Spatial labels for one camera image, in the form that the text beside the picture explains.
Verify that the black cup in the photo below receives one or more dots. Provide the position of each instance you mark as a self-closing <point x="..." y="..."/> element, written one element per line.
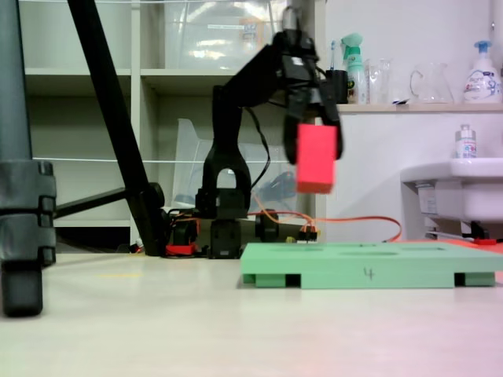
<point x="338" y="86"/>

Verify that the red square block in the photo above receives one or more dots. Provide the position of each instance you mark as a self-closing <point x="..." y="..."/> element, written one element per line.
<point x="316" y="161"/>

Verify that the white pump soap bottle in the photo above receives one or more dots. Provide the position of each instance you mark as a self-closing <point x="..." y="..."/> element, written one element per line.
<point x="481" y="82"/>

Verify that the white shelf unit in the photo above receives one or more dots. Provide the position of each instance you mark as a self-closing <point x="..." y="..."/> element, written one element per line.
<point x="78" y="76"/>

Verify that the black tripod leg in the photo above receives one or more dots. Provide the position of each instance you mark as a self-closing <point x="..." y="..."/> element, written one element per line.
<point x="114" y="110"/>
<point x="19" y="196"/>

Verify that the small red bracket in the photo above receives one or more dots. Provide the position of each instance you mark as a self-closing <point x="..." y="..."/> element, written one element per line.
<point x="485" y="241"/>

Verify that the clear plastic storage box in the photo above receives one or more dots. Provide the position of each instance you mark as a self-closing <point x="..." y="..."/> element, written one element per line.
<point x="204" y="35"/>

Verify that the black tripod brace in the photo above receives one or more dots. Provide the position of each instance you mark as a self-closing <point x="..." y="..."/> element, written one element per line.
<point x="90" y="202"/>

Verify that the green spray bottle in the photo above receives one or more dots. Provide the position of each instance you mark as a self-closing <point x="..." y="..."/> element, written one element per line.
<point x="353" y="70"/>

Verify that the blue toothbrush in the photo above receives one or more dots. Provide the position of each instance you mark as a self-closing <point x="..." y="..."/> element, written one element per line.
<point x="333" y="55"/>

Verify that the small clear sanitizer bottle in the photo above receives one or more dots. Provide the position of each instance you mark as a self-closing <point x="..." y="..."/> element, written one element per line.
<point x="465" y="145"/>

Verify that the green shape sorter board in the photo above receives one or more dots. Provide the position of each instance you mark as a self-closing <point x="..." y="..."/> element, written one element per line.
<point x="353" y="267"/>

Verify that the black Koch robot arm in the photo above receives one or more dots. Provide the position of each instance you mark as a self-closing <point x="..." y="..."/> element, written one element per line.
<point x="226" y="118"/>

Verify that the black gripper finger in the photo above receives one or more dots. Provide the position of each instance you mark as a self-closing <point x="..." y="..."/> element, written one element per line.
<point x="340" y="133"/>
<point x="291" y="129"/>

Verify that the clear glass beaker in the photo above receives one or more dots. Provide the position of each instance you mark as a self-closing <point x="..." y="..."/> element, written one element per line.
<point x="380" y="84"/>

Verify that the white sink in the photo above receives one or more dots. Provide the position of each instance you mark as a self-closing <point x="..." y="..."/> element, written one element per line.
<point x="463" y="192"/>

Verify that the clear glass pitcher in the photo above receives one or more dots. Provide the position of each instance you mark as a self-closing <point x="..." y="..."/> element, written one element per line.
<point x="430" y="86"/>

